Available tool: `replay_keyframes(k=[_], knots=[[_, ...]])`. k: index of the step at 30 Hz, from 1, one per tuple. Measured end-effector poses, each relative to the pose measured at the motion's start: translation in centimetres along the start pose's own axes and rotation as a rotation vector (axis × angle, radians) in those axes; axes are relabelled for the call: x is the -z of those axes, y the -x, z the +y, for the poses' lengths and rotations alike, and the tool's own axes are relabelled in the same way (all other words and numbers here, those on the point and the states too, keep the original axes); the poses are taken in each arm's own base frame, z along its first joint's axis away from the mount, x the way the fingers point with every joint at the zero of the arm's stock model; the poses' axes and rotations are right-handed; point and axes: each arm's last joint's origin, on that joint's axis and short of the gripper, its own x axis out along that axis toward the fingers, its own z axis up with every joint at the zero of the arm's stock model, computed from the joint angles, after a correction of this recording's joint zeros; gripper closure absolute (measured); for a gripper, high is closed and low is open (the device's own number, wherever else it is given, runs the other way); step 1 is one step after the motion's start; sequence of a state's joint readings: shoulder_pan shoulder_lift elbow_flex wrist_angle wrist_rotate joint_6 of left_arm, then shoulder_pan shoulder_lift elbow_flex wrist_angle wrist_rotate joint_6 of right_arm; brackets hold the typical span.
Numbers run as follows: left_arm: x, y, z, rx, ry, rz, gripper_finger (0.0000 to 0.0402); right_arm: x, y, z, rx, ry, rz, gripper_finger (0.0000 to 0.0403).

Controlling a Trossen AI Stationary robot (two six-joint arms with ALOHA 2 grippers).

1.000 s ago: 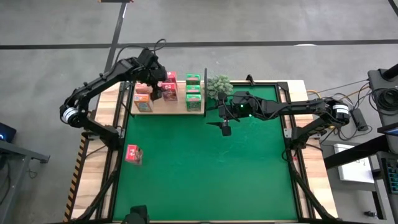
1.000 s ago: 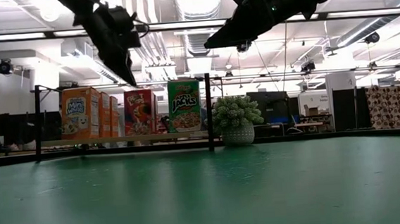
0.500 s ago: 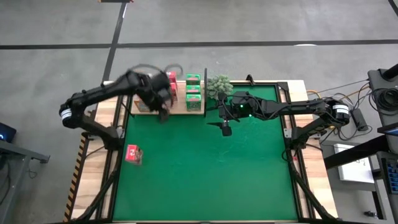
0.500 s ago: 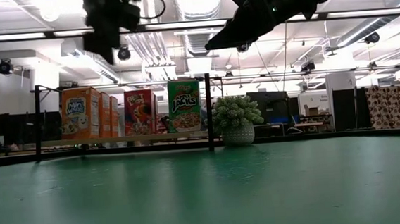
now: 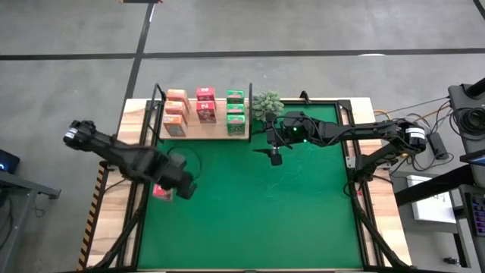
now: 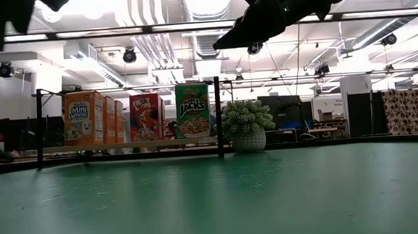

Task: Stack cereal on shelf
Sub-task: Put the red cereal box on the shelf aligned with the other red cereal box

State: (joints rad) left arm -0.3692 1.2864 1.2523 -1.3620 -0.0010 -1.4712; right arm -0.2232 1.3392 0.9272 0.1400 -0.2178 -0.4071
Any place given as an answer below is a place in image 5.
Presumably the coiled black cable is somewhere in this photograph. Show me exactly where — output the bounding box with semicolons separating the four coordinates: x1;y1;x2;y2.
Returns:
452;106;485;137

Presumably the grey desk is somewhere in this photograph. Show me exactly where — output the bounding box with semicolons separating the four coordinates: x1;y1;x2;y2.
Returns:
0;170;61;266

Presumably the red Froot Loops cereal box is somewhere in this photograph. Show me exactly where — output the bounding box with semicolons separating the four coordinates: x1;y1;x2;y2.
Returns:
196;99;218;124
152;184;174;202
196;86;217;102

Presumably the black metal shelf frame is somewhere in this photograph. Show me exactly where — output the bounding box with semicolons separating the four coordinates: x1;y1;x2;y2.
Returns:
145;83;254;144

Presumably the green table mat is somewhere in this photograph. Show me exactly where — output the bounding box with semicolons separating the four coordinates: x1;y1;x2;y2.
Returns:
136;104;364;271

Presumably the black diagonal bar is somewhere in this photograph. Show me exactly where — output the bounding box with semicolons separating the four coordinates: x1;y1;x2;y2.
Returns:
393;148;485;208

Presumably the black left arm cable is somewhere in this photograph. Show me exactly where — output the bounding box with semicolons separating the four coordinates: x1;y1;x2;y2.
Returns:
166;146;202;179

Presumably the keyboard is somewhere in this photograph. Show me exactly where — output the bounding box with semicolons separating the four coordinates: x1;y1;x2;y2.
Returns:
465;191;485;238

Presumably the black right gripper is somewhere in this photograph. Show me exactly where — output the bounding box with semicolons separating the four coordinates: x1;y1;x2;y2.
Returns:
252;111;318;155

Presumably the green plant in white pot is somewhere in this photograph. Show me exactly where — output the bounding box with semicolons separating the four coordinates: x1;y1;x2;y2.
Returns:
252;90;285;123

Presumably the black device with blue light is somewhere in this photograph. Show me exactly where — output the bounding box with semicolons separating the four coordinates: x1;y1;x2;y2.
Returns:
0;148;21;174

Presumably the orange Mini Wheats cereal box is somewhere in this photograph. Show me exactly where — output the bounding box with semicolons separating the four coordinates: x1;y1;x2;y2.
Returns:
162;113;188;138
164;100;189;117
167;88;190;103

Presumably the wooden shelf board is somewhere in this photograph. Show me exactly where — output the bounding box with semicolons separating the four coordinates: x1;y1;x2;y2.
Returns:
158;99;252;141

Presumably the grey equipment stand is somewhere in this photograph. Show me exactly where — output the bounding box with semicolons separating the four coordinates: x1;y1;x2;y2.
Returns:
448;77;485;160

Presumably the black metal table frame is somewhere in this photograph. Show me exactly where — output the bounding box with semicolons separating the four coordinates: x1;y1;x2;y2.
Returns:
81;89;414;273

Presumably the yellow black hazard tape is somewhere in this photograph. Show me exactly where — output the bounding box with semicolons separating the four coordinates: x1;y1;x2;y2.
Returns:
77;168;106;271

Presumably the white board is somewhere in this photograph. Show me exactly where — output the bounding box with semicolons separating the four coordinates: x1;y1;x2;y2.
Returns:
405;174;458;224

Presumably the black power adapter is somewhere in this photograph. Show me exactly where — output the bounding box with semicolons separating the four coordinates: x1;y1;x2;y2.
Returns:
427;131;450;160

